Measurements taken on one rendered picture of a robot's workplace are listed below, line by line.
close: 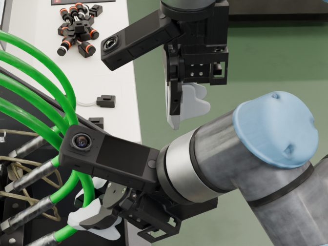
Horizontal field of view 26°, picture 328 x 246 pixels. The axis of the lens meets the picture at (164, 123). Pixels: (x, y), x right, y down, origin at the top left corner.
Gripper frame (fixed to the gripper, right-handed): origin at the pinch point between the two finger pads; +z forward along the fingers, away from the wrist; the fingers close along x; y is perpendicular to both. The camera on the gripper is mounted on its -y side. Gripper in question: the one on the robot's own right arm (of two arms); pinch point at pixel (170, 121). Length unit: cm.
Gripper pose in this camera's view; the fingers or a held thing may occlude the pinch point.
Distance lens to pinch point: 102.8
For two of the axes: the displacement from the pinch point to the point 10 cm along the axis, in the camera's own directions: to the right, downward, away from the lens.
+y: 10.0, -0.6, 0.7
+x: -0.9, -6.3, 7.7
